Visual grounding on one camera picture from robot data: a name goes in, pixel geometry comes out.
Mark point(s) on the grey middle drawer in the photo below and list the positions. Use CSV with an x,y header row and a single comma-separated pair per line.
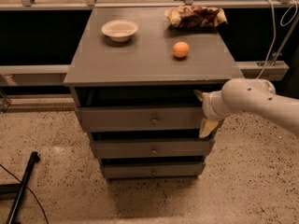
x,y
151,148

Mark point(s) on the black stand leg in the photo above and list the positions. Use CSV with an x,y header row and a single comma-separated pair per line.
x,y
15,191

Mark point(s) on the crumpled chip bag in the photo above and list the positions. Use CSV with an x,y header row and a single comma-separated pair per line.
x,y
188,17

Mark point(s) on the white bowl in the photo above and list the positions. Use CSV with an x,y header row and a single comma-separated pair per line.
x,y
119,30

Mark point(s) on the grey drawer cabinet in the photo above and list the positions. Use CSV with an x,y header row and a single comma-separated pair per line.
x,y
143,71

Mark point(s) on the grey top drawer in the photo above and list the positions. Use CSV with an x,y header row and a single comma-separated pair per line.
x,y
139,118

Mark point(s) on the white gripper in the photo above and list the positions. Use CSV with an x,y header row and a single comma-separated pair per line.
x,y
207,108

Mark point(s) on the grey bottom drawer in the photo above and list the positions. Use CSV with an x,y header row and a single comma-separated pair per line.
x,y
145,171

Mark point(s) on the orange fruit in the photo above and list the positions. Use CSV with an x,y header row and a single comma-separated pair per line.
x,y
181,50

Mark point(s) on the grey drawer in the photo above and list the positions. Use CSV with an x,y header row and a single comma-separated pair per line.
x,y
139,118
151,148
145,171

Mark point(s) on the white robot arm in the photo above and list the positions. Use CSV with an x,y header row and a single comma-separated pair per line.
x,y
255,96

